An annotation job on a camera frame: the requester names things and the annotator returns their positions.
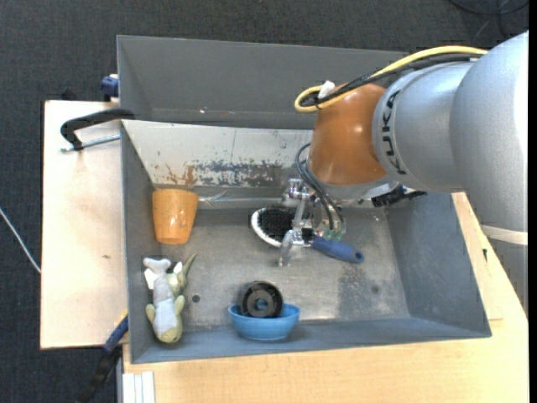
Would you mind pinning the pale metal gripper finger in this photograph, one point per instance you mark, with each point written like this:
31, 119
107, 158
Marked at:
287, 250
303, 244

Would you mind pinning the black round spool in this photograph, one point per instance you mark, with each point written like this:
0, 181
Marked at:
261, 298

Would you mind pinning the blue bowl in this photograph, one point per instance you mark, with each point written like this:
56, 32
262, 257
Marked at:
264, 328

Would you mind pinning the orange plastic cup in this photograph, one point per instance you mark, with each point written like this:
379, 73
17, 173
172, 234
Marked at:
174, 218

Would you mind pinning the white and yellow-green toy animal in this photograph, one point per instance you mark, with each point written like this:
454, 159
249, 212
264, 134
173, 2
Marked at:
164, 305

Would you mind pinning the grey metal bin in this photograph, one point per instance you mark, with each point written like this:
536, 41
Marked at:
235, 78

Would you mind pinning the pale wood board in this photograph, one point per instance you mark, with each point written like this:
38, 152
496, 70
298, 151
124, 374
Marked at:
79, 225

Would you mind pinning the black cylinder on white bracket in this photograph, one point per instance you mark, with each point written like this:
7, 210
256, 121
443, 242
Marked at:
388, 200

